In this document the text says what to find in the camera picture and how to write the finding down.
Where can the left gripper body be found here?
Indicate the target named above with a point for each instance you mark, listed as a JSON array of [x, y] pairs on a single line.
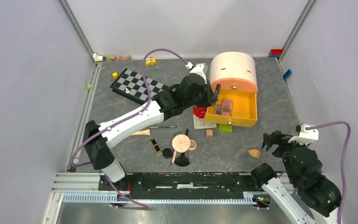
[[201, 100]]

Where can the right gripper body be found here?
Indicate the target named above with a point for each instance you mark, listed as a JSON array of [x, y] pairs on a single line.
[[286, 150]]

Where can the black mascara tube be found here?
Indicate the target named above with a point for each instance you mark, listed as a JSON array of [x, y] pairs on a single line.
[[217, 90]]

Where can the colourful eyeshadow palette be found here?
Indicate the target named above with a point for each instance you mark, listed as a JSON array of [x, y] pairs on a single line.
[[218, 109]]

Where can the pink blush palette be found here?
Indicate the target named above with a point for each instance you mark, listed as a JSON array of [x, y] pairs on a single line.
[[227, 105]]

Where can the round drawer organizer box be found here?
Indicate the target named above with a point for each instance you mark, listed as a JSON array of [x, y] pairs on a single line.
[[236, 73]]

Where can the round pink powder compact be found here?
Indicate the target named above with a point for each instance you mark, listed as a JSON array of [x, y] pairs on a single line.
[[182, 143]]

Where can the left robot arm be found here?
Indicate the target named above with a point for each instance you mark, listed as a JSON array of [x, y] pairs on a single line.
[[99, 139]]

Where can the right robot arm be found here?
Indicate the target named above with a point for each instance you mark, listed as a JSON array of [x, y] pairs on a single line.
[[321, 195]]

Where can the orange makeup sponge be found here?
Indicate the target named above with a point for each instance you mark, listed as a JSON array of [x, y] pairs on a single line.
[[255, 153]]

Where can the black makeup brush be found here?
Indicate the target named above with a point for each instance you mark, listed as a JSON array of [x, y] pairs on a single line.
[[182, 160]]

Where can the red plastic arch toy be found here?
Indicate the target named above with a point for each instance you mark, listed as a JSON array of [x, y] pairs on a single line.
[[199, 111]]

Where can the green lego brick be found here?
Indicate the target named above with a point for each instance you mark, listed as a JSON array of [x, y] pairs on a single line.
[[225, 128]]

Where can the small wooden cube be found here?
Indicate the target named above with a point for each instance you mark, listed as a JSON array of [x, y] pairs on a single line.
[[209, 133]]

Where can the black eyeliner pencil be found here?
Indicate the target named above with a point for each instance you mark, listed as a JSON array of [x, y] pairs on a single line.
[[156, 127]]

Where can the yellow toy block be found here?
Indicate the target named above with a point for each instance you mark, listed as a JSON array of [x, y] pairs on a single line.
[[150, 61]]

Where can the beige concealer tube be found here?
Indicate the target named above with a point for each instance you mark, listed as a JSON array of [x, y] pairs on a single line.
[[143, 132]]

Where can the black white chessboard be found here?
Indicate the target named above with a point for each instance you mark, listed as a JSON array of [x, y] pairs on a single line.
[[134, 82]]

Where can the black gold lipstick case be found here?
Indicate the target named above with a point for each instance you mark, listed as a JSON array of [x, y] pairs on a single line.
[[156, 146]]

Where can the small black round jar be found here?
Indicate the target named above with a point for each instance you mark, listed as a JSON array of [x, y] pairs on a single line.
[[167, 153]]

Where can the red blue blocks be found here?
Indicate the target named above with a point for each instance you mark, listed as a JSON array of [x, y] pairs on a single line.
[[276, 53]]

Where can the wooden arch block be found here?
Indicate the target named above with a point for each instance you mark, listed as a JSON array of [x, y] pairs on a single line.
[[124, 58]]

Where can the yellow cube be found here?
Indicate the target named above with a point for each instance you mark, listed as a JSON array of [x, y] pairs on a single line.
[[115, 75]]

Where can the blue block by wall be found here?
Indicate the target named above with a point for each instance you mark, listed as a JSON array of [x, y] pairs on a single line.
[[287, 74]]

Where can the white corner bracket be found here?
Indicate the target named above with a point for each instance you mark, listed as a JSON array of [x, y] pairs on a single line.
[[97, 58]]

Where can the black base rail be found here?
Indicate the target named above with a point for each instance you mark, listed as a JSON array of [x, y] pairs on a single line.
[[188, 185]]

